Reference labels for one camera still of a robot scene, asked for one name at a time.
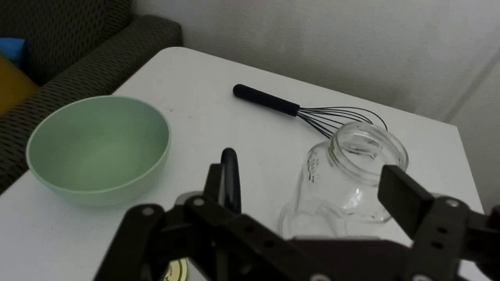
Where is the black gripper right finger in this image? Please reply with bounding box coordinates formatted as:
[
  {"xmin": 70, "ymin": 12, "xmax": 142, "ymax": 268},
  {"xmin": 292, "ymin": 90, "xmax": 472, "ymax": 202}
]
[{"xmin": 377, "ymin": 162, "xmax": 500, "ymax": 281}]

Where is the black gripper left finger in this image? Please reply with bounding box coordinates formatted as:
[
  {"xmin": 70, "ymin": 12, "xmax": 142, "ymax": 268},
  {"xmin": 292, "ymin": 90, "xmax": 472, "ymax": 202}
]
[{"xmin": 92, "ymin": 162, "xmax": 325, "ymax": 281}]

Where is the mint green bowl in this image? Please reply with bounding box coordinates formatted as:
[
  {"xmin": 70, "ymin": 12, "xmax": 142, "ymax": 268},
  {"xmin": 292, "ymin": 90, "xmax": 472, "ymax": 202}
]
[{"xmin": 25, "ymin": 93, "xmax": 172, "ymax": 207}]

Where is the gold jar lid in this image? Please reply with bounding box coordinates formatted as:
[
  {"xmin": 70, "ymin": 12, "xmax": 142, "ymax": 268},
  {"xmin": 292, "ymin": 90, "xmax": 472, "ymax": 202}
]
[{"xmin": 163, "ymin": 256, "xmax": 191, "ymax": 281}]

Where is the clear glass jar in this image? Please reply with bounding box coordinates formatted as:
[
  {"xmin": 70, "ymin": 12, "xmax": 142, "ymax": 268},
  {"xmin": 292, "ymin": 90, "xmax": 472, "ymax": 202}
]
[{"xmin": 275, "ymin": 121, "xmax": 411, "ymax": 240}]

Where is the dark grey sofa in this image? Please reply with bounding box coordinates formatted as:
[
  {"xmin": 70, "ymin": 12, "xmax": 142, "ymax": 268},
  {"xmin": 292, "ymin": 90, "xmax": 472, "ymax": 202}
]
[{"xmin": 0, "ymin": 0, "xmax": 185, "ymax": 193}]

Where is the yellow cushion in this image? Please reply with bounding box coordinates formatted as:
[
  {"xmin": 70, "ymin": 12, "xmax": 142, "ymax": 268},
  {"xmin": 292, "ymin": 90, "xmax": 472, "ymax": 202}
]
[{"xmin": 0, "ymin": 53, "xmax": 41, "ymax": 117}]

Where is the blue cushion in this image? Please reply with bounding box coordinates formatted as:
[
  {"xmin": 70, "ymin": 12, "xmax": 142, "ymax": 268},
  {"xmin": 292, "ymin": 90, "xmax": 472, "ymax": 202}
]
[{"xmin": 0, "ymin": 35, "xmax": 28, "ymax": 67}]

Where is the black handled wire whisk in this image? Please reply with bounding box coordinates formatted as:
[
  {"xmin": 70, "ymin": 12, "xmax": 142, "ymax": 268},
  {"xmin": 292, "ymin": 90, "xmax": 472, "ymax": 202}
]
[{"xmin": 231, "ymin": 82, "xmax": 391, "ymax": 140}]

